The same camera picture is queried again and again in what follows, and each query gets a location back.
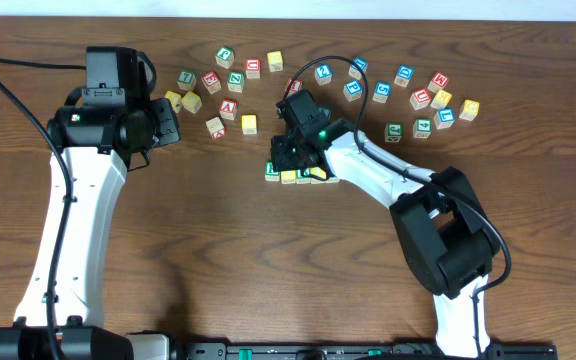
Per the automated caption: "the green B letter block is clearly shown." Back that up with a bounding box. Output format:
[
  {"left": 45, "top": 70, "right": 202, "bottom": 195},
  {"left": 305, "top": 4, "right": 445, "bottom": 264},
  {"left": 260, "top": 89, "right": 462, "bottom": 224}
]
[{"left": 295, "top": 169, "right": 311, "bottom": 184}]

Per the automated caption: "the yellow O letter block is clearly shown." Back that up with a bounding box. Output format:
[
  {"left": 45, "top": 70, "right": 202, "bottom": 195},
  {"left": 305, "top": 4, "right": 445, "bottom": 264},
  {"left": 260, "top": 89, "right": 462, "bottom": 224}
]
[{"left": 280, "top": 170, "right": 297, "bottom": 184}]

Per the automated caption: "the green R letter block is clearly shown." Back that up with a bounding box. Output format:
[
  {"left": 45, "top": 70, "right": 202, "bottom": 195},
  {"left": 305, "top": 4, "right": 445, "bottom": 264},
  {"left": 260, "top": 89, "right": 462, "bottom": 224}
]
[{"left": 264, "top": 161, "right": 281, "bottom": 182}]

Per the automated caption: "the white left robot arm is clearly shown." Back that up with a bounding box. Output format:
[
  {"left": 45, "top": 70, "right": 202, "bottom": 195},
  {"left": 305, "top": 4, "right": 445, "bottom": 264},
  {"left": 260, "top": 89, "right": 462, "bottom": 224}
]
[{"left": 0, "top": 46, "right": 181, "bottom": 359}]

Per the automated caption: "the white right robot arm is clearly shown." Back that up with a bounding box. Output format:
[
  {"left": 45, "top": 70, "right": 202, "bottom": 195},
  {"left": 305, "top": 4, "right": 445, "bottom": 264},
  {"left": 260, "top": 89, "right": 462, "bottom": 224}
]
[{"left": 271, "top": 90, "right": 501, "bottom": 358}]

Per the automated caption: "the yellow K letter block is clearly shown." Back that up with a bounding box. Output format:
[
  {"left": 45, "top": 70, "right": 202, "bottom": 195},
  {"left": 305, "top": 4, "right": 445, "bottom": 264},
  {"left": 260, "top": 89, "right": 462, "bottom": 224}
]
[{"left": 165, "top": 91, "right": 183, "bottom": 113}]

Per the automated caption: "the yellow C letter block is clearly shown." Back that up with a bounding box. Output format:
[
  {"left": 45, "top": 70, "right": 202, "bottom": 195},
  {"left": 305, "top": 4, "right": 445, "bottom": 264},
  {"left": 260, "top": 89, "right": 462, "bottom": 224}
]
[{"left": 182, "top": 91, "right": 202, "bottom": 114}]

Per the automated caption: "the green 7 number block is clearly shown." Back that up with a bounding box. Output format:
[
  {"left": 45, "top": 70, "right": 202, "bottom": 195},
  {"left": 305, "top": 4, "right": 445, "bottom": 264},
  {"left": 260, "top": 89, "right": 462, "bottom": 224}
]
[{"left": 177, "top": 71, "right": 197, "bottom": 91}]

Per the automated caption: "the yellow S letter block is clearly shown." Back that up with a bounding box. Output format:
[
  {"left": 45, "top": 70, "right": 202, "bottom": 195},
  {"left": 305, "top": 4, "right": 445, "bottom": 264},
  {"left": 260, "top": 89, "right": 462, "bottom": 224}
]
[{"left": 241, "top": 114, "right": 258, "bottom": 135}]

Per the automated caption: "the red E letter block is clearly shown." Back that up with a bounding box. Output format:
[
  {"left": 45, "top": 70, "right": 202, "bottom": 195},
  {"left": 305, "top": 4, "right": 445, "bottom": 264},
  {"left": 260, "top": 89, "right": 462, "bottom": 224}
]
[{"left": 201, "top": 71, "right": 221, "bottom": 94}]

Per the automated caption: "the red A letter block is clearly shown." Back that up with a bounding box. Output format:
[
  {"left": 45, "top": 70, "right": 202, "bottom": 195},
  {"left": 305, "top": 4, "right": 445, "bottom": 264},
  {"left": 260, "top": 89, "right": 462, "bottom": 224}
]
[{"left": 219, "top": 99, "right": 238, "bottom": 121}]

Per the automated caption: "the red I letter block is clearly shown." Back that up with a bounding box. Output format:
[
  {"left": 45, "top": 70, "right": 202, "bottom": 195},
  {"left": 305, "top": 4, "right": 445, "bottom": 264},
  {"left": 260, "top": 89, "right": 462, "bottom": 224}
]
[{"left": 286, "top": 78, "right": 303, "bottom": 96}]

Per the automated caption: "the blue P letter block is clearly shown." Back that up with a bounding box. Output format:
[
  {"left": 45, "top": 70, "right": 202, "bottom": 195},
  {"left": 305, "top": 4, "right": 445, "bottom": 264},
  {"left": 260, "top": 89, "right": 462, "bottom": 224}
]
[{"left": 343, "top": 80, "right": 363, "bottom": 102}]

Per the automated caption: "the blue 2 number block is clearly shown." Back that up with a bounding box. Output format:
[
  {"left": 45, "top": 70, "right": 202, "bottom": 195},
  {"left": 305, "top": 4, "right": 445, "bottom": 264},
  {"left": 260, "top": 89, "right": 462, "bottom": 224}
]
[{"left": 314, "top": 64, "right": 333, "bottom": 86}]

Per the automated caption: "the green Z letter block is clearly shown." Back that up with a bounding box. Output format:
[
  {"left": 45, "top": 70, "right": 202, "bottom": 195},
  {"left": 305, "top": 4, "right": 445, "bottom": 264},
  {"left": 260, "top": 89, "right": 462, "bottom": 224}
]
[{"left": 227, "top": 72, "right": 245, "bottom": 93}]

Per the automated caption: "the green J letter block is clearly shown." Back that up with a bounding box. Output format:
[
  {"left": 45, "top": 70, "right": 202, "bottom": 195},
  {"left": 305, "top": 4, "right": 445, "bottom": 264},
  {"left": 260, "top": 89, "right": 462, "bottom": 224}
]
[{"left": 215, "top": 46, "right": 235, "bottom": 69}]

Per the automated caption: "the green J block right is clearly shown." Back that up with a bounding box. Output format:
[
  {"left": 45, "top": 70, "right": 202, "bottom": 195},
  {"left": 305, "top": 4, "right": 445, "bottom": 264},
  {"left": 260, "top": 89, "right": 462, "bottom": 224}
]
[{"left": 384, "top": 123, "right": 403, "bottom": 143}]

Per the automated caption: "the blue D letter block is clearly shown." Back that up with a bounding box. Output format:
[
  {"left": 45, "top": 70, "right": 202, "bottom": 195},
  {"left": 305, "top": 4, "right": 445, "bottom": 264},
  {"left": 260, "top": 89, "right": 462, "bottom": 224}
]
[{"left": 348, "top": 57, "right": 368, "bottom": 80}]

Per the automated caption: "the yellow block top row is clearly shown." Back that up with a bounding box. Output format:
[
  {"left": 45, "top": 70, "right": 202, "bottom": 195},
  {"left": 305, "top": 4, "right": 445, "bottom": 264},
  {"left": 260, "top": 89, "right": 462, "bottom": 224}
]
[{"left": 267, "top": 51, "right": 284, "bottom": 72}]

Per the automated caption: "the red U letter block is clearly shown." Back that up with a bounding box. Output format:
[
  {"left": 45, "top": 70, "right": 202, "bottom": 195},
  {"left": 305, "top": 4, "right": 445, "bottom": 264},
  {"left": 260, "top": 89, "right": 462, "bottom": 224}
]
[{"left": 245, "top": 58, "right": 261, "bottom": 79}]

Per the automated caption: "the blue 5 number block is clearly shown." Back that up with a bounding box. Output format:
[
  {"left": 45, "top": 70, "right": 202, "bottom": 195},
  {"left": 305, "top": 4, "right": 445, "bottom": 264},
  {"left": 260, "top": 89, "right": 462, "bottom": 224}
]
[{"left": 372, "top": 81, "right": 392, "bottom": 103}]

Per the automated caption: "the green 4 number block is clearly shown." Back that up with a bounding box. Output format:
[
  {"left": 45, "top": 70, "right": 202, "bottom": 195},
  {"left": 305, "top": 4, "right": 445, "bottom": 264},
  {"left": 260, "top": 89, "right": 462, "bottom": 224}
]
[{"left": 413, "top": 118, "right": 433, "bottom": 139}]

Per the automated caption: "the red U block right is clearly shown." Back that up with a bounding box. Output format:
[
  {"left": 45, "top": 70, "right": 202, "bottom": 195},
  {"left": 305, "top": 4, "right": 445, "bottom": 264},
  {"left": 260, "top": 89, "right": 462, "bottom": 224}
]
[{"left": 409, "top": 88, "right": 432, "bottom": 111}]

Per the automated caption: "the blue L block right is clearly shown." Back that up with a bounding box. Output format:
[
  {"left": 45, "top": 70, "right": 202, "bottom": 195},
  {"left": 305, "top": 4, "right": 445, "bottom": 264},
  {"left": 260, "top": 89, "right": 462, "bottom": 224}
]
[{"left": 433, "top": 108, "right": 456, "bottom": 129}]

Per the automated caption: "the yellow X letter block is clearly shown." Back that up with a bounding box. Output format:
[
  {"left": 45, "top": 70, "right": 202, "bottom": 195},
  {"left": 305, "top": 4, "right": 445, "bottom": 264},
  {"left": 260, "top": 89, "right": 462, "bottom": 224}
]
[{"left": 430, "top": 89, "right": 452, "bottom": 110}]

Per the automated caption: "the red M letter block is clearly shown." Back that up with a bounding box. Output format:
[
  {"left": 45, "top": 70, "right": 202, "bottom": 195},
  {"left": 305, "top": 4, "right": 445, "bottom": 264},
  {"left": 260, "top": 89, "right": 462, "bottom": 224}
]
[{"left": 427, "top": 72, "right": 449, "bottom": 93}]

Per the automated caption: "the yellow G letter block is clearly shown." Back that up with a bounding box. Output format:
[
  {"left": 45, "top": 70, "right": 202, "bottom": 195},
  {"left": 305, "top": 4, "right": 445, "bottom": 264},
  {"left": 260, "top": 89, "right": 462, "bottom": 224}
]
[{"left": 459, "top": 99, "right": 480, "bottom": 121}]

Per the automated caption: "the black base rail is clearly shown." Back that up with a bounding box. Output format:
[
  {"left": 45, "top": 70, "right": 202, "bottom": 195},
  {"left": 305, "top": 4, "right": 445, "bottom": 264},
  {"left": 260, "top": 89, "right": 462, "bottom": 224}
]
[{"left": 171, "top": 342, "right": 558, "bottom": 360}]

